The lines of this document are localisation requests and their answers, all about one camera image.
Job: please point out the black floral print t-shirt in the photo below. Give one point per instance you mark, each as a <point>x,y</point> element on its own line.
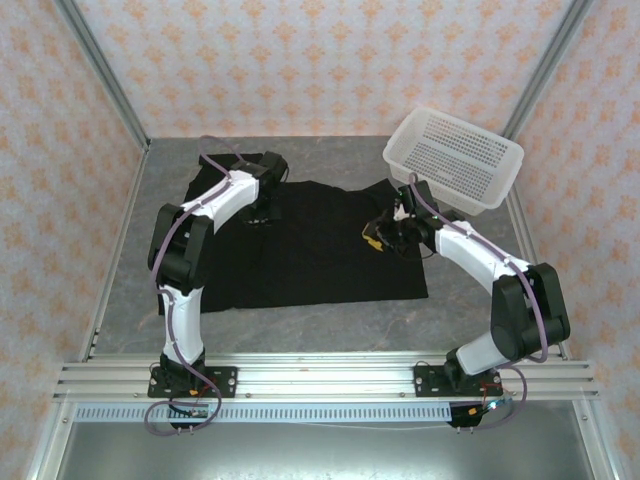
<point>320,250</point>

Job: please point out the white plastic laundry basket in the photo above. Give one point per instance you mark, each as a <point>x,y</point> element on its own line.
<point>465,160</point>

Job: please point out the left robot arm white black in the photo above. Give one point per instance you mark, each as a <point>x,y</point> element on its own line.
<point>182,320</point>

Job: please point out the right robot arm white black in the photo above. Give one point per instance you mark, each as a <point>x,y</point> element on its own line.
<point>525,310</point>

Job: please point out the grey sheet metal panel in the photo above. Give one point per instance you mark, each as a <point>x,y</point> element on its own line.
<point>320,452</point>

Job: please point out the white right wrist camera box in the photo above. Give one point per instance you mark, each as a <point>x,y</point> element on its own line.
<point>401,210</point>

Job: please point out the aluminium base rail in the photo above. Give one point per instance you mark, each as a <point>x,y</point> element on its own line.
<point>325,377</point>

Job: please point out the aluminium frame post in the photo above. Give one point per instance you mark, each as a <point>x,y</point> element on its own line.
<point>545,70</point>
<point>107,75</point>

